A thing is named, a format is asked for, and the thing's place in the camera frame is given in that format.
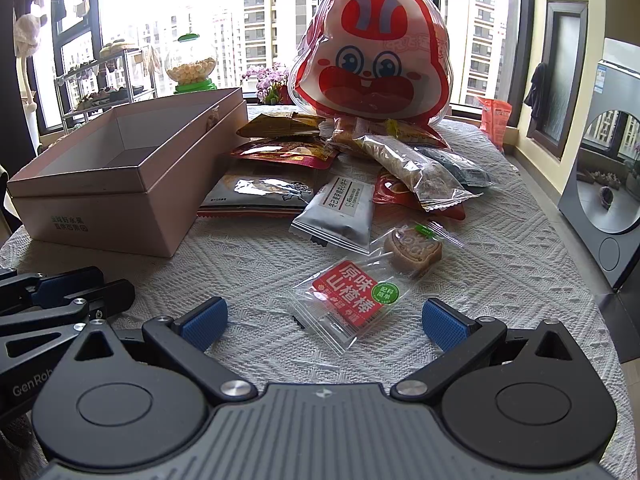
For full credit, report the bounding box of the clear round cookie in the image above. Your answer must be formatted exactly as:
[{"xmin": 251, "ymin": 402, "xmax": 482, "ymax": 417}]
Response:
[{"xmin": 383, "ymin": 221, "xmax": 464, "ymax": 278}]

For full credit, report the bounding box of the red label hawthorn snack packet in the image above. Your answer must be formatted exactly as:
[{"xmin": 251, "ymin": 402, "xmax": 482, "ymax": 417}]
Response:
[{"xmin": 292, "ymin": 252, "xmax": 416, "ymax": 354}]

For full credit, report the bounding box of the long clear cereal bar packet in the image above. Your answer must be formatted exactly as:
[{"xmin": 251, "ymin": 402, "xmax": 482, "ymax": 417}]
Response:
[{"xmin": 354, "ymin": 133, "xmax": 478, "ymax": 212}]

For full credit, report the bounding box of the red egg tart snack bag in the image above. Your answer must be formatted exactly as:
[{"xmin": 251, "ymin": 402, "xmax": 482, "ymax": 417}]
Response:
[{"xmin": 373, "ymin": 169, "xmax": 465, "ymax": 221}]

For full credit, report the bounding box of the blue pig cartoon snack packet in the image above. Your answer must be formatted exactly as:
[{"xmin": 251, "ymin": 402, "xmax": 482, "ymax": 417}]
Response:
[{"xmin": 413, "ymin": 146, "xmax": 495, "ymax": 190}]

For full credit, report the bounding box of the dark panda snack bag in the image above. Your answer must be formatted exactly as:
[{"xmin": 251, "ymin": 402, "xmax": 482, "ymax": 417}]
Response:
[{"xmin": 198, "ymin": 174, "xmax": 314, "ymax": 218}]

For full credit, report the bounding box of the silver white snack packet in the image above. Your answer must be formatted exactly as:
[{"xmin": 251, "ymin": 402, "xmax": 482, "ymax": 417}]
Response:
[{"xmin": 290, "ymin": 176, "xmax": 374, "ymax": 255}]

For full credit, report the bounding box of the red spicy strip snack bag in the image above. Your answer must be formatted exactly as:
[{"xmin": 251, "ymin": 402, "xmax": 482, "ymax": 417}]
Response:
[{"xmin": 230, "ymin": 139, "xmax": 337, "ymax": 170}]

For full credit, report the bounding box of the yellow brown snack bag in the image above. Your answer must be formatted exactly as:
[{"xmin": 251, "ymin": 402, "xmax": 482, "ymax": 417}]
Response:
[{"xmin": 236, "ymin": 112, "xmax": 323, "ymax": 139}]

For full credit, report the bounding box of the brown bread packet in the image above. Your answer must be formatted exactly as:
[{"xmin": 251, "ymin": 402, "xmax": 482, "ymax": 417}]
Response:
[{"xmin": 329, "ymin": 117, "xmax": 450, "ymax": 157}]

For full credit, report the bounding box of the pink cardboard box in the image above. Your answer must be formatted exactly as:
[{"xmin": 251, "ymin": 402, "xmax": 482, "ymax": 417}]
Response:
[{"xmin": 8, "ymin": 88, "xmax": 248, "ymax": 258}]

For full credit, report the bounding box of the white textured tablecloth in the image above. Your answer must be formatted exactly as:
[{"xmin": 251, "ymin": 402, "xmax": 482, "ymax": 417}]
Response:
[{"xmin": 1, "ymin": 122, "xmax": 637, "ymax": 479}]

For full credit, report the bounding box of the metal shoe rack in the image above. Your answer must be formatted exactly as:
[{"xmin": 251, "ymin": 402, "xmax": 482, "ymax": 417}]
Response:
[{"xmin": 54, "ymin": 42, "xmax": 157, "ymax": 133}]

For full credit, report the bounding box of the orange plastic bag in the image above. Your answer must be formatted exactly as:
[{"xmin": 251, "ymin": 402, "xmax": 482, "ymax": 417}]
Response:
[{"xmin": 478, "ymin": 98, "xmax": 512, "ymax": 152}]

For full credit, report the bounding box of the green candy dispenser globe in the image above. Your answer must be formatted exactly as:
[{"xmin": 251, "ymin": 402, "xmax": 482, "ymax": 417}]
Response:
[{"xmin": 165, "ymin": 32, "xmax": 217, "ymax": 94}]

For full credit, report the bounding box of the pink orchid flower pot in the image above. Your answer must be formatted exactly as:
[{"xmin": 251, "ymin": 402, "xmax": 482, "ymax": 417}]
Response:
[{"xmin": 242, "ymin": 63, "xmax": 293, "ymax": 105}]

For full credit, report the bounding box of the dark framed door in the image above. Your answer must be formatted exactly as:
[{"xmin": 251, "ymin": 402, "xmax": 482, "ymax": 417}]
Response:
[{"xmin": 524, "ymin": 0, "xmax": 588, "ymax": 159}]

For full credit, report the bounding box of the red rabbit face snack bag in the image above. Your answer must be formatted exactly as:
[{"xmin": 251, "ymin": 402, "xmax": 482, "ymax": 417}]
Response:
[{"xmin": 288, "ymin": 0, "xmax": 452, "ymax": 125}]

